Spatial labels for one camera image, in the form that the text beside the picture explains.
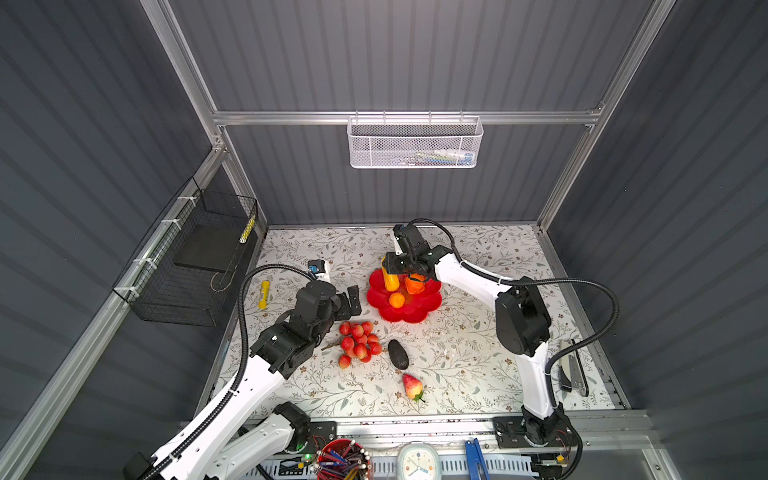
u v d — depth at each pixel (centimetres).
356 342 84
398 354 83
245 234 81
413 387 77
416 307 96
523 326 54
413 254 74
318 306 52
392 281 92
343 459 62
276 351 49
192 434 40
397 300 95
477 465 67
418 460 68
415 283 97
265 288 100
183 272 72
